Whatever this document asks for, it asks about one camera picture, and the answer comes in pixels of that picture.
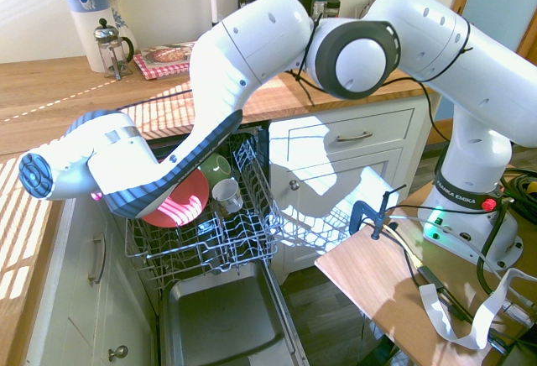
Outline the pink plate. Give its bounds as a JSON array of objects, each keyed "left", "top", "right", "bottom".
[{"left": 140, "top": 167, "right": 211, "bottom": 229}]

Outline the dishwasher door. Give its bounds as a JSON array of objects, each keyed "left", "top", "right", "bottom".
[{"left": 157, "top": 256, "right": 310, "bottom": 366}]

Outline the green cup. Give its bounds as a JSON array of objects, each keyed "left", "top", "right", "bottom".
[{"left": 198, "top": 152, "right": 233, "bottom": 187}]

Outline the white mug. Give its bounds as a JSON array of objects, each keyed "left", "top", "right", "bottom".
[{"left": 211, "top": 177, "right": 245, "bottom": 215}]

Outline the black metal clamp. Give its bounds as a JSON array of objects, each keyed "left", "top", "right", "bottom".
[{"left": 350, "top": 184, "right": 409, "bottom": 242}]

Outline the glass french press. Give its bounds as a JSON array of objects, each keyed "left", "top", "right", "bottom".
[{"left": 92, "top": 18, "right": 136, "bottom": 81}]

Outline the white vase with blue flowers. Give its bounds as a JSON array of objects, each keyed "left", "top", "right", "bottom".
[{"left": 107, "top": 0, "right": 139, "bottom": 55}]

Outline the white pitcher with blue lid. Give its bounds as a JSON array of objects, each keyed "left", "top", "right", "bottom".
[{"left": 63, "top": 0, "right": 112, "bottom": 75}]

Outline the wire dishwasher rack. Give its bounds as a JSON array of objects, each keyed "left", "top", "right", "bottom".
[{"left": 124, "top": 125, "right": 281, "bottom": 285}]

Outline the metal drawer handle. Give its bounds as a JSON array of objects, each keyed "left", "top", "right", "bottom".
[
  {"left": 86, "top": 232, "right": 107, "bottom": 285},
  {"left": 335, "top": 130, "right": 374, "bottom": 143}
]

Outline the white flat ribbon cable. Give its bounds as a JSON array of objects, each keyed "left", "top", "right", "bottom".
[{"left": 419, "top": 267, "right": 537, "bottom": 352}]

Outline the gray round cable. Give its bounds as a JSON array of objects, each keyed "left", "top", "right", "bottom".
[{"left": 389, "top": 214, "right": 514, "bottom": 284}]

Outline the black and yellow cable bundle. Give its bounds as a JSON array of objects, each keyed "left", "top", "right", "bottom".
[{"left": 498, "top": 166, "right": 537, "bottom": 225}]

